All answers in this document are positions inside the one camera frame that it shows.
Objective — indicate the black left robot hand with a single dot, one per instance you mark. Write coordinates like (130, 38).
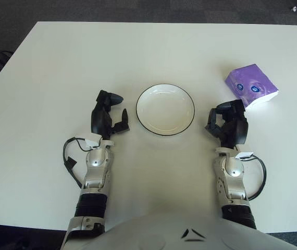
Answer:
(99, 119)

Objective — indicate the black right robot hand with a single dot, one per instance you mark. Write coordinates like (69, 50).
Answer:
(238, 127)

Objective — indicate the purple tissue paper pack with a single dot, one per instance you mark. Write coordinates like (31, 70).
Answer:
(247, 78)

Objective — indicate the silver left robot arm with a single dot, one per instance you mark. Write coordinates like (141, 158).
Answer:
(96, 169)

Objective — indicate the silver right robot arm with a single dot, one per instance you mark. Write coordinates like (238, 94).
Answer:
(232, 172)

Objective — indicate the white plate with black rim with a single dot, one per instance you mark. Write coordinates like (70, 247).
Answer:
(164, 109)

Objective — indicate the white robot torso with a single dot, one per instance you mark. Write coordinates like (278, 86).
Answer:
(164, 234)

